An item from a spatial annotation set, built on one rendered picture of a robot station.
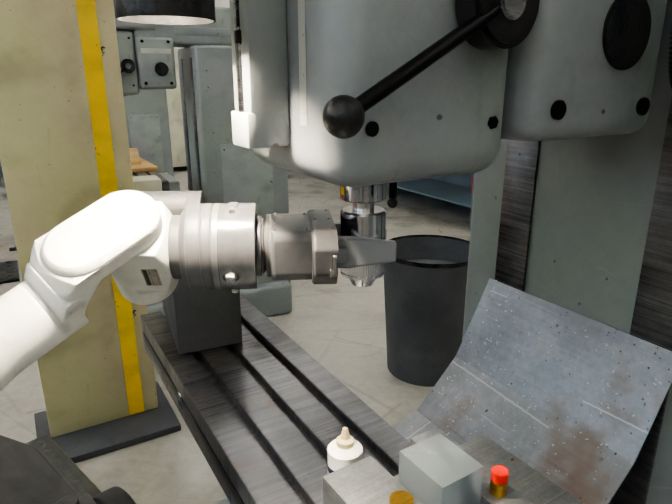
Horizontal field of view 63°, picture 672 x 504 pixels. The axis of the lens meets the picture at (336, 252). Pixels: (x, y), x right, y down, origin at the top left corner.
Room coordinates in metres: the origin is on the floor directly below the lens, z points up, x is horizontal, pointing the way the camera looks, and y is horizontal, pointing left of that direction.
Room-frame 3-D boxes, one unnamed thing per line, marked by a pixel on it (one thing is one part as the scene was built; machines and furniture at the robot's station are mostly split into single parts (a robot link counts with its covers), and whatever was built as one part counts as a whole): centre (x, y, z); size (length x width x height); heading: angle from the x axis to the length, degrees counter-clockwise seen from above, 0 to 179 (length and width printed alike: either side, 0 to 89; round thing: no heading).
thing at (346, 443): (0.53, -0.01, 0.97); 0.04 x 0.04 x 0.11
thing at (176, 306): (1.03, 0.28, 1.01); 0.22 x 0.12 x 0.20; 24
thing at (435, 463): (0.44, -0.10, 1.03); 0.06 x 0.05 x 0.06; 33
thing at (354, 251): (0.52, -0.03, 1.23); 0.06 x 0.02 x 0.03; 96
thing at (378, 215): (0.55, -0.03, 1.26); 0.05 x 0.05 x 0.01
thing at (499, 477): (0.43, -0.15, 1.04); 0.02 x 0.02 x 0.03
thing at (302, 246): (0.55, 0.06, 1.23); 0.13 x 0.12 x 0.10; 6
